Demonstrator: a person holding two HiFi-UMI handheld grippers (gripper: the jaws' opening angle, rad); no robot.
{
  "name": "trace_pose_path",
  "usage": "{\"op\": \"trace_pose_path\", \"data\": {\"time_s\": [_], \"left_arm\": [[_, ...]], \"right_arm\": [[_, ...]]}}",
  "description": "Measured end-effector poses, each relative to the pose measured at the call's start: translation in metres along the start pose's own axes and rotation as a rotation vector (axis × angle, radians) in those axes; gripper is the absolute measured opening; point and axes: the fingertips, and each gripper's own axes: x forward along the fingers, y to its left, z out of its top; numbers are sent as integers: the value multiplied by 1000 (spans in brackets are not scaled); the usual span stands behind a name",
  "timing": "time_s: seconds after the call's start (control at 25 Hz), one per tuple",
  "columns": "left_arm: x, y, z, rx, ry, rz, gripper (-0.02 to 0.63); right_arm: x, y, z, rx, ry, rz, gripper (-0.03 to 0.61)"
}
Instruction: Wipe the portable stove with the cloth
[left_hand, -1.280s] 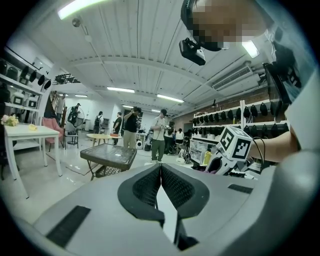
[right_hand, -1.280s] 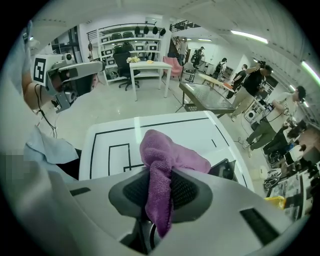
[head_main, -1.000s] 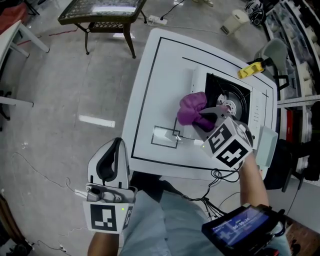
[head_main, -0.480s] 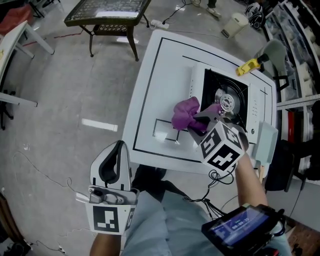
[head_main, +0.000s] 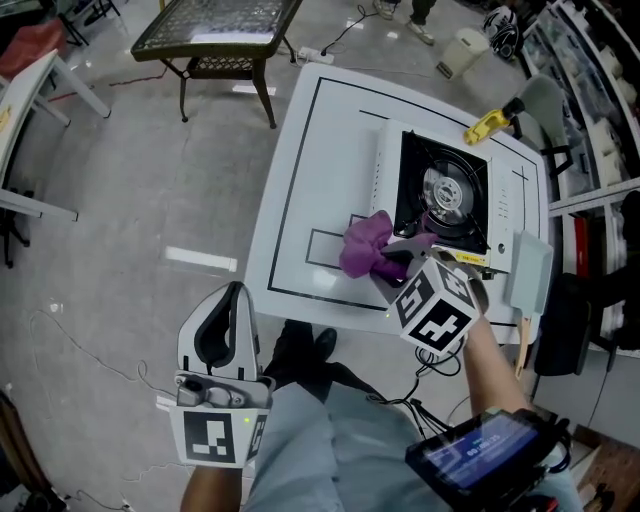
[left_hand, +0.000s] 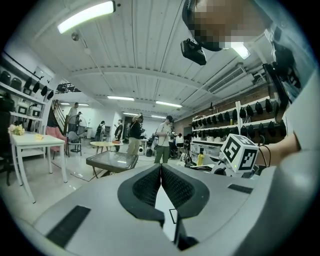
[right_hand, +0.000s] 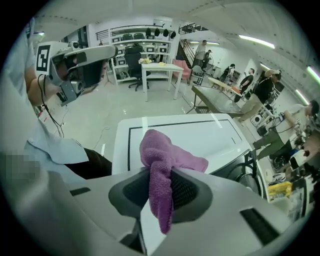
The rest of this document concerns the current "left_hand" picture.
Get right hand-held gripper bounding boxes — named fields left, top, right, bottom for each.
left=210, top=133, right=260, bottom=178

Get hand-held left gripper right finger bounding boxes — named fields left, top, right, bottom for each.
left=161, top=163, right=260, bottom=251

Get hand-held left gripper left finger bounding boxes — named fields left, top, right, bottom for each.
left=33, top=163, right=181, bottom=256

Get person's right forearm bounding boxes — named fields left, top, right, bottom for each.
left=257, top=132, right=301, bottom=167

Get round wooden table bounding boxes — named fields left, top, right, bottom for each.
left=89, top=141, right=124, bottom=155

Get white table with black lines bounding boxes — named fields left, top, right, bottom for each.
left=154, top=186, right=180, bottom=242

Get white metal shelving unit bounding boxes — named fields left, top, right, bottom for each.
left=191, top=98, right=288, bottom=171

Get small grey chair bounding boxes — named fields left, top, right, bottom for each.
left=66, top=131, right=83, bottom=158

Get rows of black headgear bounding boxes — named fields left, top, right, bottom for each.
left=192, top=98, right=287, bottom=140

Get reddish pink chair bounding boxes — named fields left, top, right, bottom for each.
left=45, top=125, right=68, bottom=161

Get ceiling strip light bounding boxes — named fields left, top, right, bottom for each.
left=155, top=100, right=183, bottom=108
left=231, top=41, right=251, bottom=60
left=107, top=95, right=135, bottom=102
left=57, top=0, right=116, bottom=35

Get white side table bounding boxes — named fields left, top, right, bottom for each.
left=9, top=131, right=69, bottom=205

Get ceiling air conditioner unit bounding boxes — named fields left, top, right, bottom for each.
left=206, top=65, right=248, bottom=95

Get dark staircase with railing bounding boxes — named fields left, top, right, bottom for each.
left=51, top=99, right=70, bottom=132

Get person's pale grey shirt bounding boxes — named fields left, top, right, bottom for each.
left=254, top=0, right=320, bottom=151

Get pale flower bunch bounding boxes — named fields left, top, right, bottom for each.
left=7, top=124, right=26, bottom=136

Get black ceiling truss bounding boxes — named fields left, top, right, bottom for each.
left=56, top=83, right=82, bottom=94

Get person's head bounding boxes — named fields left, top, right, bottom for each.
left=193, top=0, right=270, bottom=50

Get black wire mesh table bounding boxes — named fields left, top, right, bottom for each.
left=86, top=150, right=140, bottom=179

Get black head-mounted camera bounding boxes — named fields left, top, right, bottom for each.
left=180, top=37, right=208, bottom=66

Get white wall shelf unit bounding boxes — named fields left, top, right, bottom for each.
left=0, top=53, right=55, bottom=133

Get black chest strap with buckles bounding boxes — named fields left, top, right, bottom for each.
left=261, top=26, right=302, bottom=105

